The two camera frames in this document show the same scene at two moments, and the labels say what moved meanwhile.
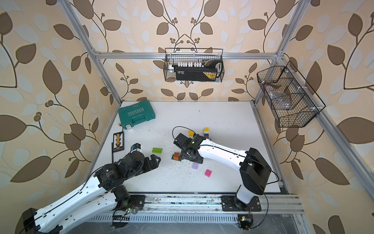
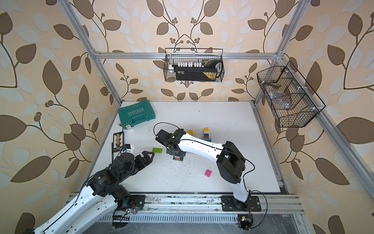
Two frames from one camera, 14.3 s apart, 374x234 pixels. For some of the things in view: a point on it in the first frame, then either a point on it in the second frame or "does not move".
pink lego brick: [208, 173] does not move
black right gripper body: [184, 155] to [177, 153]
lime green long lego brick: [157, 150] does not move
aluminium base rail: [238, 208] does not move
